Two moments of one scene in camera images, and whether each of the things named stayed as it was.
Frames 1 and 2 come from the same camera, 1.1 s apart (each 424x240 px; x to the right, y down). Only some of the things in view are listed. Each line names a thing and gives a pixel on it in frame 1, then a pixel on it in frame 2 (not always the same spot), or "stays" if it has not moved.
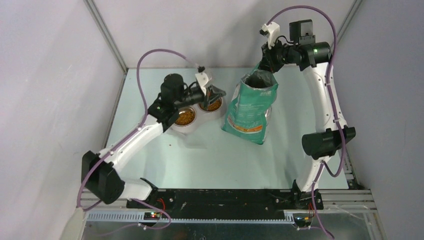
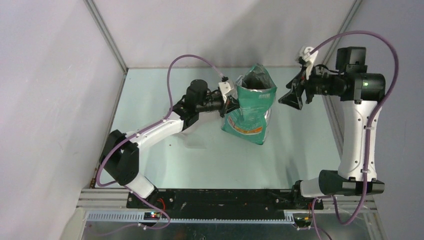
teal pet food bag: x=250 y=112 stays
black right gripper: x=268 y=61 to x=293 y=97
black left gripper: x=212 y=94 to x=230 y=105
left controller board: x=151 y=215 stays
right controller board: x=301 y=221 stays
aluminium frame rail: x=109 y=205 stays
